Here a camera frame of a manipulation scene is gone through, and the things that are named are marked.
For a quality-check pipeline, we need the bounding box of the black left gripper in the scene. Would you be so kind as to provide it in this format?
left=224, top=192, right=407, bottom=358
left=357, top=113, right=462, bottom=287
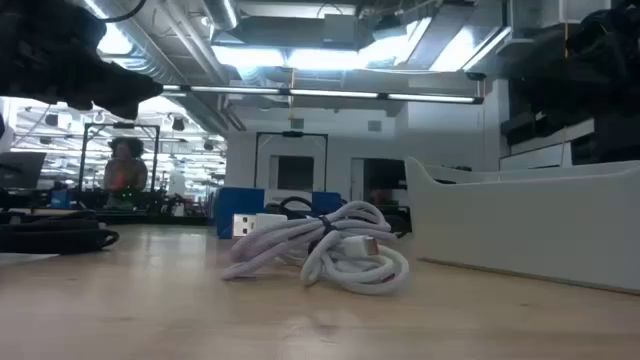
left=0, top=0, right=165, bottom=121

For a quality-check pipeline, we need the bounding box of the person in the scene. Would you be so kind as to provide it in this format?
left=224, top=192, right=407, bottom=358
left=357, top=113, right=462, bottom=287
left=102, top=136, right=150, bottom=210

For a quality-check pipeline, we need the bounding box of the dark computer monitor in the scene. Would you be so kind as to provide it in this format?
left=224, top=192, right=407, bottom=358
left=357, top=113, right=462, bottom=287
left=0, top=151, right=47, bottom=191

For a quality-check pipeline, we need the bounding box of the blue cardboard box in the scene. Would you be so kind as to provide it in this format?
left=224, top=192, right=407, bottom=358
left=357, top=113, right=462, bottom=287
left=215, top=186, right=344, bottom=240

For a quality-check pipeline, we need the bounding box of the long ceiling light bar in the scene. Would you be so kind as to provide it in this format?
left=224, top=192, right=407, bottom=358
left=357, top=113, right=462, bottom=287
left=160, top=83, right=485, bottom=106

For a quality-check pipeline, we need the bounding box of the grey plastic bin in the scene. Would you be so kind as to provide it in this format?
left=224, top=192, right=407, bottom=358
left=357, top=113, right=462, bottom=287
left=404, top=156, right=640, bottom=295

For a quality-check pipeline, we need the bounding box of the black metal frame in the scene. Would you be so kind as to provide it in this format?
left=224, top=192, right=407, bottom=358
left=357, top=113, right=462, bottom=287
left=253, top=130, right=330, bottom=192
left=77, top=122, right=162, bottom=193

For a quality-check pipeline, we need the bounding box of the black coiled strap bundle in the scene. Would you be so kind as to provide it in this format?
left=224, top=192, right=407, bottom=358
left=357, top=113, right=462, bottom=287
left=0, top=209, right=121, bottom=256

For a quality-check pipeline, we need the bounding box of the white USB cable bundle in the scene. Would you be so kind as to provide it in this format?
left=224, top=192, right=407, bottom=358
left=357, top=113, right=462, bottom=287
left=221, top=200, right=411, bottom=296

